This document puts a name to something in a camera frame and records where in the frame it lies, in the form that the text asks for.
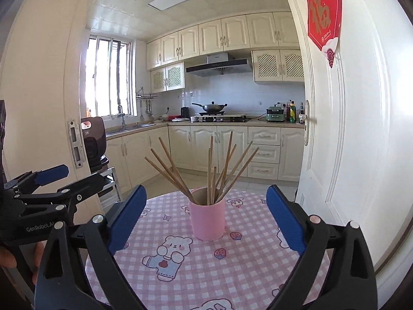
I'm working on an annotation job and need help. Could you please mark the dark sauce bottle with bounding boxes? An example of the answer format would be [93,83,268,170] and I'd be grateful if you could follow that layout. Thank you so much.
[298,102,305,124]

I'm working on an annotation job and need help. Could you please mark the black electric kettle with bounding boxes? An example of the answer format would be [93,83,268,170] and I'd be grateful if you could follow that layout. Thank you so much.
[181,106,190,118]

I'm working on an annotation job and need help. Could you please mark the cream upper kitchen cabinets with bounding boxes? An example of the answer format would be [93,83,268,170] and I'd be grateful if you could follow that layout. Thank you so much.
[146,11,304,93]

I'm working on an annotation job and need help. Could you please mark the left hand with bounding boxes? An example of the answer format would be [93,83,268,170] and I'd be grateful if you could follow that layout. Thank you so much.
[1,242,45,285]

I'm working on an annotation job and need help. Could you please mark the door frame strike plate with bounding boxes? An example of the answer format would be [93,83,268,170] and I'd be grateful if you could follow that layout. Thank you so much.
[68,120,85,169]

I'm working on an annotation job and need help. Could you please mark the white door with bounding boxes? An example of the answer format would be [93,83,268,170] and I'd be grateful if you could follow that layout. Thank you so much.
[278,0,413,298]

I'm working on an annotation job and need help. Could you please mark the metal shelf rack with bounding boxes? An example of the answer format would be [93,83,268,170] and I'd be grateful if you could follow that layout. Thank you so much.
[97,167,123,213]

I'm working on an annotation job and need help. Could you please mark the silver door handle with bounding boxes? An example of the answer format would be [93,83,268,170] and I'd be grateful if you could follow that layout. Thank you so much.
[304,99,317,147]

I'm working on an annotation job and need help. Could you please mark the hanging utensil wall rack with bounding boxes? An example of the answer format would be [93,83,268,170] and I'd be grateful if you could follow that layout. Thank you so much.
[136,87,157,122]

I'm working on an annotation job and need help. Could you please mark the kitchen window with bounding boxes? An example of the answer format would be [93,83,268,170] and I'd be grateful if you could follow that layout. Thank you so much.
[84,35,137,118]

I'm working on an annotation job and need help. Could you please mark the green small appliance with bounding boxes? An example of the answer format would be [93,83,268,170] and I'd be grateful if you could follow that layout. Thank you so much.
[266,103,285,122]

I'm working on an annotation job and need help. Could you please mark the pink cylindrical utensil cup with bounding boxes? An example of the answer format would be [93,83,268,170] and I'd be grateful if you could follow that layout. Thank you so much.
[189,187,225,242]

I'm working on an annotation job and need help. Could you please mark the cream kitchen cabinets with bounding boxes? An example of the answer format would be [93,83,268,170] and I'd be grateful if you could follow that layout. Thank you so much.
[106,120,304,192]
[146,11,304,93]

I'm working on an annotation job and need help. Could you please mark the gas stove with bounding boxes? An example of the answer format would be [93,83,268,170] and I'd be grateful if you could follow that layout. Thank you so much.
[190,112,249,123]

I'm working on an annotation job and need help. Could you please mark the cream lower kitchen cabinets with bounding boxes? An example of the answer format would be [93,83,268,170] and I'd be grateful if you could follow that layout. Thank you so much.
[106,120,304,192]

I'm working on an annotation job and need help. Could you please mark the kitchen faucet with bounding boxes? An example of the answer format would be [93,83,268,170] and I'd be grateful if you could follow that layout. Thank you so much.
[118,104,126,131]

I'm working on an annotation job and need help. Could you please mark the black wok with lid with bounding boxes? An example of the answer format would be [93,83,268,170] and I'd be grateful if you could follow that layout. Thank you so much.
[193,102,227,114]

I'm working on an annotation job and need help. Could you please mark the black range hood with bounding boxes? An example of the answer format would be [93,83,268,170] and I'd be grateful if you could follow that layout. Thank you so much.
[186,52,252,77]

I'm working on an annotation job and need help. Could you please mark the pink checkered tablecloth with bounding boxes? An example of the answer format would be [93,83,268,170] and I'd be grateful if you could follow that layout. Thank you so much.
[84,188,332,310]

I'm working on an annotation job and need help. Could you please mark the dark rice cooker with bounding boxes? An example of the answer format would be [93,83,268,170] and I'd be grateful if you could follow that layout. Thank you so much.
[81,117,109,174]

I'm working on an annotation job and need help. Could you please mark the red fu door decoration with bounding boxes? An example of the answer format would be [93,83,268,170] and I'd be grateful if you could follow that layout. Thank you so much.
[307,0,342,68]

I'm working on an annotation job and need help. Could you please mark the green bottle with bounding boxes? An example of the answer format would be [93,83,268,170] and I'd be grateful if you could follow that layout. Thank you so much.
[289,101,297,123]

